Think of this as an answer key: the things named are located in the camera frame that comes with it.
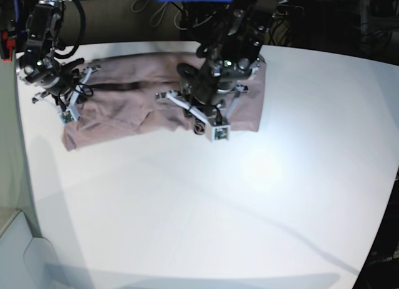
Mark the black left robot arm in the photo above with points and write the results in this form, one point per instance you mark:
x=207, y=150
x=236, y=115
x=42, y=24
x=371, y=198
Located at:
x=230, y=37

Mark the mauve t-shirt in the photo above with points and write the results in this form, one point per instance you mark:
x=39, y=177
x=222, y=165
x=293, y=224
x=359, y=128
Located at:
x=124, y=101

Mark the grey side panel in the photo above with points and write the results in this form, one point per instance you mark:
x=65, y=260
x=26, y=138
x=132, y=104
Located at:
x=27, y=261

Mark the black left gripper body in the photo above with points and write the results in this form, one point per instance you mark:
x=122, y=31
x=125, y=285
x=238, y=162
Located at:
x=206, y=90

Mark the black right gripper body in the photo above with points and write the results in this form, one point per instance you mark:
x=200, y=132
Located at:
x=62, y=79

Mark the red black clamp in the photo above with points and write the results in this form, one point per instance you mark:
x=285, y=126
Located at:
x=8, y=44

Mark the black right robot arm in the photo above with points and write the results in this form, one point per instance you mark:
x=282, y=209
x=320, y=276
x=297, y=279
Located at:
x=40, y=66

